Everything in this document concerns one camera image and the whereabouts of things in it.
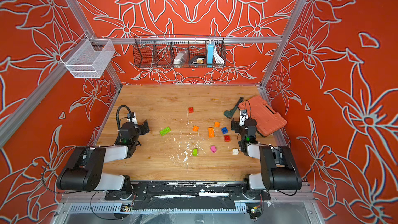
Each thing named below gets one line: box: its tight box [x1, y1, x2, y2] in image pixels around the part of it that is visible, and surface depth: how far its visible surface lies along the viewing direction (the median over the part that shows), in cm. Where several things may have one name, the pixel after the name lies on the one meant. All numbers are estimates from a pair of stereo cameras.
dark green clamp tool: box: [223, 96, 245, 120], surface depth 105 cm
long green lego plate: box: [159, 126, 172, 137], surface depth 97 cm
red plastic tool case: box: [238, 95, 288, 137], surface depth 96 cm
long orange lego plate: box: [207, 127, 216, 138], surface depth 96 cm
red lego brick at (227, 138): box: [223, 134, 231, 143], surface depth 92 cm
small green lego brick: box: [192, 148, 198, 158], surface depth 86 cm
